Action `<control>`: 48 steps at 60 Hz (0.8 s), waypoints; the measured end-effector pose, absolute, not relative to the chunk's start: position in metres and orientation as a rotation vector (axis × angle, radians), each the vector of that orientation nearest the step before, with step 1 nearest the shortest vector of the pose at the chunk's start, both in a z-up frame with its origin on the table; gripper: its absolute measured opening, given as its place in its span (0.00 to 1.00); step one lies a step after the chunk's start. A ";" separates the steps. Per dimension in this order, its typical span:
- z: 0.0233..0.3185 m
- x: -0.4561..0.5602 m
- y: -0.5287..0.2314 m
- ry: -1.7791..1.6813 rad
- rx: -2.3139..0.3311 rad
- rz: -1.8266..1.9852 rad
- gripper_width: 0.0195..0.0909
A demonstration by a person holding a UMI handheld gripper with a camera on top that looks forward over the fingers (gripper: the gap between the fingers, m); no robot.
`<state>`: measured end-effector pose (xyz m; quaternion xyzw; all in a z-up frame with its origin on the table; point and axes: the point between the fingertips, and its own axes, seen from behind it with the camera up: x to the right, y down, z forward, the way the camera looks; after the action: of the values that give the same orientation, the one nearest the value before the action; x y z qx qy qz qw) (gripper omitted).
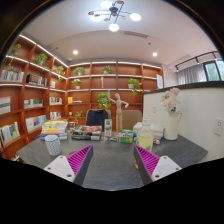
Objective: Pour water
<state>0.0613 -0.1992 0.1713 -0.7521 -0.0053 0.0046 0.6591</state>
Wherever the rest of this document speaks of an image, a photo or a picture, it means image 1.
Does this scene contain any white wall socket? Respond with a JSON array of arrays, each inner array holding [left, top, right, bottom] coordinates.
[[214, 116, 224, 136]]

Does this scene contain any ceiling air vent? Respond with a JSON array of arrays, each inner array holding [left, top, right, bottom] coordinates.
[[123, 30, 149, 39]]

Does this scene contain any black curtain rail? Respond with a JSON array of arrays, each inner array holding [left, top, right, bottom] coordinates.
[[174, 50, 219, 71]]

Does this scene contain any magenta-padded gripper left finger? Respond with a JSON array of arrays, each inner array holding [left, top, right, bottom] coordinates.
[[43, 144, 95, 187]]

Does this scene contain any stack of colourful books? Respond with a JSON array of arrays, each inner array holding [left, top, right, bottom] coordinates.
[[39, 119, 69, 141]]

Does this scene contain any grey window curtain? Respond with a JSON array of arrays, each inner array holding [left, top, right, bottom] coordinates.
[[177, 63, 208, 85]]

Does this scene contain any brown wooden shelf unit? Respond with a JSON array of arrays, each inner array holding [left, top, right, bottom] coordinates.
[[0, 33, 165, 162]]

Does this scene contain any pink and white flower bouquet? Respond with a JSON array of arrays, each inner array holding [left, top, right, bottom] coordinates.
[[160, 87, 183, 114]]

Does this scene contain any branched ceiling lamp with globes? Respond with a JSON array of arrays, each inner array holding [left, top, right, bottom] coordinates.
[[87, 0, 142, 33]]

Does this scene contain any small green and white box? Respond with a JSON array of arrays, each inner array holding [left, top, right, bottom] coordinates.
[[119, 129, 134, 145]]

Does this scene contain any chair with dark jacket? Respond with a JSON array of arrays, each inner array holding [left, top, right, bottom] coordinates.
[[85, 108, 112, 131]]

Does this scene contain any window with dark frame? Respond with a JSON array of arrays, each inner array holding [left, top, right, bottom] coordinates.
[[203, 59, 224, 82]]

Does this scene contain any wooden artist mannequin figure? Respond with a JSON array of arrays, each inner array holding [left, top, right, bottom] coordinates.
[[107, 89, 130, 134]]

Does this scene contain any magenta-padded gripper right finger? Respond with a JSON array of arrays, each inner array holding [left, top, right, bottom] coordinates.
[[133, 144, 183, 187]]

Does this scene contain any white mug with triangle pattern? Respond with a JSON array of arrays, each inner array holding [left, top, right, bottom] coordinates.
[[44, 134, 63, 157]]

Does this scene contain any tall green and white carton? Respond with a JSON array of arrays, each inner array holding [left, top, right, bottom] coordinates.
[[104, 118, 113, 138]]

